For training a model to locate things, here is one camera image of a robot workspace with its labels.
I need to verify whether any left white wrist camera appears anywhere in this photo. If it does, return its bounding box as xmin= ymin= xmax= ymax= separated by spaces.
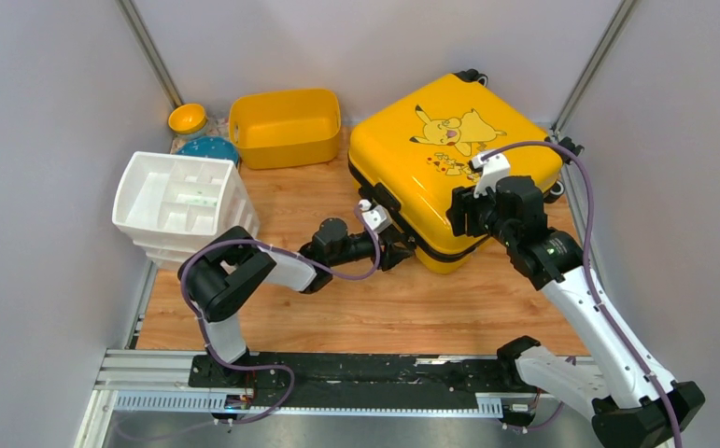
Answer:
xmin=358 ymin=199 xmax=392 ymax=234

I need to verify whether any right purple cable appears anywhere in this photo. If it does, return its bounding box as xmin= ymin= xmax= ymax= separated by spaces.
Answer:
xmin=480 ymin=140 xmax=685 ymax=448

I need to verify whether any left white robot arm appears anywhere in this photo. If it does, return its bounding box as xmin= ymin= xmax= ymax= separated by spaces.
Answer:
xmin=177 ymin=214 xmax=415 ymax=387

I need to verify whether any yellow plastic basket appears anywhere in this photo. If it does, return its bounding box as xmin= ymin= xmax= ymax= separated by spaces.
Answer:
xmin=227 ymin=89 xmax=342 ymax=170

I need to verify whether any yellow Pikachu suitcase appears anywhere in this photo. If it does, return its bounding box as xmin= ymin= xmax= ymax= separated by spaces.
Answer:
xmin=347 ymin=69 xmax=568 ymax=274

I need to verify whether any purple cable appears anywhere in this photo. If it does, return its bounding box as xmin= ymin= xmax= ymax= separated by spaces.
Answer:
xmin=480 ymin=140 xmax=685 ymax=448
xmin=178 ymin=203 xmax=384 ymax=426

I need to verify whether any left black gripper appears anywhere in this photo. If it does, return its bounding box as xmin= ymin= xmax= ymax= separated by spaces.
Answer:
xmin=329 ymin=227 xmax=416 ymax=273

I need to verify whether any teal dotted plate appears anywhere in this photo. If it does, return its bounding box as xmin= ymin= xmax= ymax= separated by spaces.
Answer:
xmin=176 ymin=136 xmax=240 ymax=163

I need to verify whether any aluminium frame rail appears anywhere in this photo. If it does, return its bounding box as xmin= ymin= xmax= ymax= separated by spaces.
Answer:
xmin=73 ymin=259 xmax=676 ymax=448

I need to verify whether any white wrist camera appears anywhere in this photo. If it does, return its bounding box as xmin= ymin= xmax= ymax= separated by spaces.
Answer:
xmin=358 ymin=199 xmax=392 ymax=234
xmin=469 ymin=151 xmax=511 ymax=199

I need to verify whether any white plastic drawer organizer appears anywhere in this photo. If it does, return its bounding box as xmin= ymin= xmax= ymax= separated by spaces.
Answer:
xmin=111 ymin=151 xmax=261 ymax=271

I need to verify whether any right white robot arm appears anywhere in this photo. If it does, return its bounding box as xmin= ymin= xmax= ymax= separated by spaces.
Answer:
xmin=446 ymin=176 xmax=705 ymax=447

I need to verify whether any patterned cloth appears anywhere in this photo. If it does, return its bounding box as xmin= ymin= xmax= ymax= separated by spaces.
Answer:
xmin=170 ymin=117 xmax=229 ymax=154

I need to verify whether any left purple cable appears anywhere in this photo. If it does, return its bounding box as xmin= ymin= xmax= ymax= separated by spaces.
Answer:
xmin=178 ymin=203 xmax=384 ymax=426

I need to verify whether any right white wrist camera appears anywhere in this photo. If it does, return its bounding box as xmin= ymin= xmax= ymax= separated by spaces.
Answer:
xmin=469 ymin=151 xmax=511 ymax=199

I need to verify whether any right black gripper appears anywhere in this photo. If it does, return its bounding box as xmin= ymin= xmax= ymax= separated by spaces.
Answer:
xmin=445 ymin=181 xmax=515 ymax=248

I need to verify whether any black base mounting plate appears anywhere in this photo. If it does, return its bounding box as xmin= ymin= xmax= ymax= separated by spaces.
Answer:
xmin=188 ymin=352 xmax=543 ymax=427

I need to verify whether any yellow bowl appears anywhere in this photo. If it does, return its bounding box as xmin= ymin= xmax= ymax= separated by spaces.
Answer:
xmin=167 ymin=103 xmax=208 ymax=136

